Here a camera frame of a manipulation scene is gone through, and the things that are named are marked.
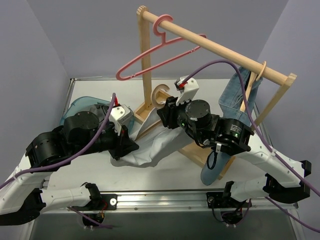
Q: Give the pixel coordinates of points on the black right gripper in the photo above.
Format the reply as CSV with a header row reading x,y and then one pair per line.
x,y
167,113

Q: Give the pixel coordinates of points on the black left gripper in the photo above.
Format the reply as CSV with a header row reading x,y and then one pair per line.
x,y
124,144

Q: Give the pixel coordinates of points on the white garment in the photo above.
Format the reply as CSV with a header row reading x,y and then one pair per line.
x,y
157,144

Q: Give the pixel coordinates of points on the beige hanger of white garment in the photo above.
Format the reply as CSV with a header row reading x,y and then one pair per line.
x,y
160,89

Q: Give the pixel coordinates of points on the grey pleated skirt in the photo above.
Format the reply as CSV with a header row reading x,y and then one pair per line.
x,y
98,110

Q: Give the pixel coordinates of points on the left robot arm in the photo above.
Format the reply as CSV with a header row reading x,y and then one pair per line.
x,y
24,198

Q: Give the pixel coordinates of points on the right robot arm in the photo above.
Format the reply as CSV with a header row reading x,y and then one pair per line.
x,y
283,179

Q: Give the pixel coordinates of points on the beige hanger of denim skirt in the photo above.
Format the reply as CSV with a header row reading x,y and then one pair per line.
x,y
252,82

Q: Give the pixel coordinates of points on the teal plastic basin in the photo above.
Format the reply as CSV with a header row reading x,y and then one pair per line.
x,y
82,104

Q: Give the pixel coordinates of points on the wooden clothes rack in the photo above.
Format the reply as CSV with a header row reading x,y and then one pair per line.
x,y
144,18

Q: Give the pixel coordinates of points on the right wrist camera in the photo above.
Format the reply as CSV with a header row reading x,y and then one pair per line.
x,y
187,90

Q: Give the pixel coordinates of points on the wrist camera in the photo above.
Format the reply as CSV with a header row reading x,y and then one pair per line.
x,y
121,116
187,90

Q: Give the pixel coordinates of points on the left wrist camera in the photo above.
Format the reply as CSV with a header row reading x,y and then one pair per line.
x,y
121,116

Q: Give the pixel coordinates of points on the aluminium mounting rail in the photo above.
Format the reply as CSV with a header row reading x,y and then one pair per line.
x,y
157,201

